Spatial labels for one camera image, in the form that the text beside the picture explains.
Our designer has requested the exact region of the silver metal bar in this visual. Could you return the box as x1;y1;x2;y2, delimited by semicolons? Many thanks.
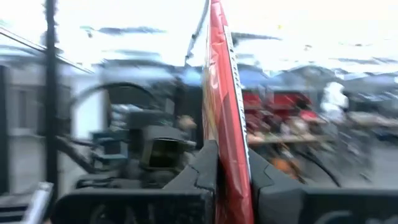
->
21;182;54;224

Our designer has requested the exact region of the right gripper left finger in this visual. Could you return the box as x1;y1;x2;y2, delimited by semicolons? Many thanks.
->
163;139;219;224

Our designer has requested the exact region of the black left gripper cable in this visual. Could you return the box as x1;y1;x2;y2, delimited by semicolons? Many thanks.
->
70;82;156;106

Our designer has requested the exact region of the black metal table frame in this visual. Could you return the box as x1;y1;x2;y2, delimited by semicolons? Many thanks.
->
43;0;60;200

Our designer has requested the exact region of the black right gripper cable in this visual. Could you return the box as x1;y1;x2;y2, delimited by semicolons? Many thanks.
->
295;149;343;187

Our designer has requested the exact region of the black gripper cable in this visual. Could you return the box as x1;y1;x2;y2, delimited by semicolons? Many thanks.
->
70;82;156;106
295;149;343;187

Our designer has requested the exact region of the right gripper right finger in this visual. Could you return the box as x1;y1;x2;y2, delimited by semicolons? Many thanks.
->
248;148;308;224

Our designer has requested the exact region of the red popcorn bag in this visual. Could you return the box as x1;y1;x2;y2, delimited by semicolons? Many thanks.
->
201;0;256;224

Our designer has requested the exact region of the red tool cabinet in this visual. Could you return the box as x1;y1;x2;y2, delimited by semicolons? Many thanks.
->
242;90;313;133

